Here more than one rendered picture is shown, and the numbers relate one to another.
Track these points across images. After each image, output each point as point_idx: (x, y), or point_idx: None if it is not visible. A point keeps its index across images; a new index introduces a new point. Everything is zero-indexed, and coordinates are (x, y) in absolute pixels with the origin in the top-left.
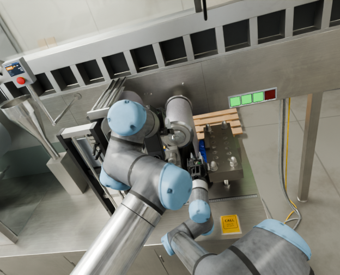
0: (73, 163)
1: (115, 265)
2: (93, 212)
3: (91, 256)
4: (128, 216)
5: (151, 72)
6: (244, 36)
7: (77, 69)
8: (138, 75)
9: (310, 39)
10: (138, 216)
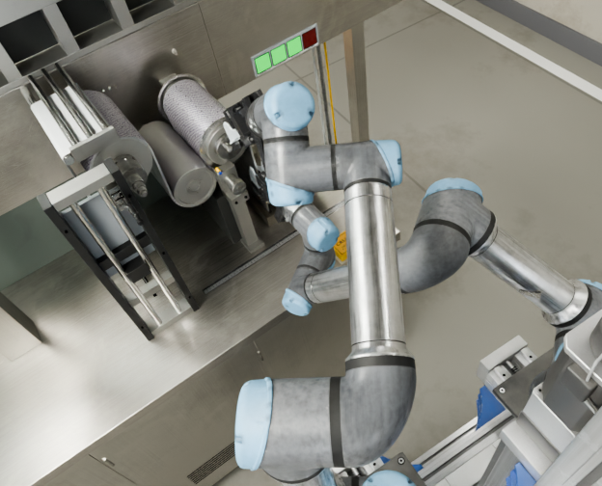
0: None
1: (394, 246)
2: (101, 354)
3: (371, 249)
4: (377, 201)
5: (110, 40)
6: None
7: None
8: (82, 52)
9: None
10: (385, 197)
